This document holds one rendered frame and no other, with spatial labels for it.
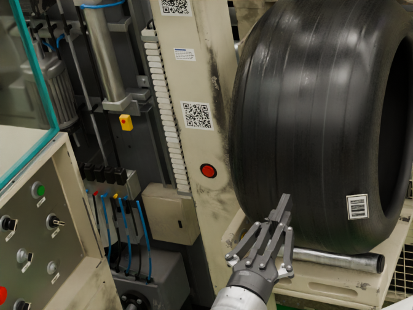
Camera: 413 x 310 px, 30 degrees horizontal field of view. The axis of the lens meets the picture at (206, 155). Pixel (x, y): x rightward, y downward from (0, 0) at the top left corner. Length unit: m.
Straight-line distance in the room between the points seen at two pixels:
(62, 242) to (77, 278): 0.10
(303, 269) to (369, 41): 0.60
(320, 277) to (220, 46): 0.58
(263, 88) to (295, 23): 0.16
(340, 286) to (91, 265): 0.61
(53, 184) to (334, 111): 0.70
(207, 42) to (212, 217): 0.50
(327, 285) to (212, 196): 0.35
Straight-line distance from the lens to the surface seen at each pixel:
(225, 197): 1.91
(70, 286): 1.91
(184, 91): 1.77
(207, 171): 1.88
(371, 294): 1.82
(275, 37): 1.57
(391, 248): 1.99
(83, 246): 1.96
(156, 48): 1.76
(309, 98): 1.49
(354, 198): 1.52
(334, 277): 1.83
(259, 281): 1.30
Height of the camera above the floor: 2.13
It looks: 33 degrees down
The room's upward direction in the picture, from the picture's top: 11 degrees counter-clockwise
